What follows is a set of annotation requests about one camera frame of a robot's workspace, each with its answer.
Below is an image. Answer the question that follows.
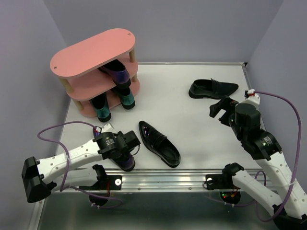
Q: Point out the purple loafer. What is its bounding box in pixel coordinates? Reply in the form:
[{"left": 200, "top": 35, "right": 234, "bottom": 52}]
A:
[
  {"left": 98, "top": 59, "right": 131, "bottom": 89},
  {"left": 111, "top": 154, "right": 136, "bottom": 172}
]

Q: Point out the aluminium front rail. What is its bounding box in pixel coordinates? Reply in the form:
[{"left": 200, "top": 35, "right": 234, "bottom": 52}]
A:
[{"left": 39, "top": 169, "right": 276, "bottom": 192}]

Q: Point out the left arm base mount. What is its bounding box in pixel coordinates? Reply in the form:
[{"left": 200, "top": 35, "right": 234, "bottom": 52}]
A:
[{"left": 79, "top": 164, "right": 122, "bottom": 191}]

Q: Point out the green loafer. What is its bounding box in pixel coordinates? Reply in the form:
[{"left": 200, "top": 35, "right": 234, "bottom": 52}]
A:
[
  {"left": 111, "top": 87, "right": 135, "bottom": 110},
  {"left": 90, "top": 92, "right": 111, "bottom": 122}
]

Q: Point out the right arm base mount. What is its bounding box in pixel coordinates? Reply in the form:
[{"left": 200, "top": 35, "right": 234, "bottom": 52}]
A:
[{"left": 202, "top": 163, "right": 244, "bottom": 191}]

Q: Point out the glossy black loafer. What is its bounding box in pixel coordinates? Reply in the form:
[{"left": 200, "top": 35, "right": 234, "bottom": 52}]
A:
[{"left": 138, "top": 121, "right": 181, "bottom": 168}]

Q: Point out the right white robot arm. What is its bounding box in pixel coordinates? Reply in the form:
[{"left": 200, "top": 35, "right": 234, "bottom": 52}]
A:
[{"left": 204, "top": 94, "right": 307, "bottom": 230}]

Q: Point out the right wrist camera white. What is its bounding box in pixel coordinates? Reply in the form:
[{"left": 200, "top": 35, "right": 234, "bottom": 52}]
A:
[{"left": 243, "top": 89, "right": 260, "bottom": 107}]

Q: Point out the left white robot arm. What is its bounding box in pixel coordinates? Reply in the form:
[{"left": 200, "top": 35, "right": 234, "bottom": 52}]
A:
[{"left": 22, "top": 131, "right": 141, "bottom": 203}]

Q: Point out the pink three-tier shoe shelf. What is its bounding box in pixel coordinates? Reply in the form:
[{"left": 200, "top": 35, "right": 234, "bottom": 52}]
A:
[{"left": 50, "top": 28, "right": 140, "bottom": 117}]

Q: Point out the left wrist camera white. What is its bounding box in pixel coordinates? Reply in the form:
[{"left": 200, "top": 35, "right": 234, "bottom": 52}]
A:
[{"left": 93, "top": 123, "right": 114, "bottom": 134}]

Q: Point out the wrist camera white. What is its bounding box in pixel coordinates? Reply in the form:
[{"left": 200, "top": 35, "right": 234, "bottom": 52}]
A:
[
  {"left": 243, "top": 89, "right": 260, "bottom": 107},
  {"left": 93, "top": 123, "right": 114, "bottom": 134}
]

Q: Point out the matte black loafer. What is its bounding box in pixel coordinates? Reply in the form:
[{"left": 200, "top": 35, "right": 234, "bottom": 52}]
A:
[{"left": 189, "top": 79, "right": 239, "bottom": 100}]

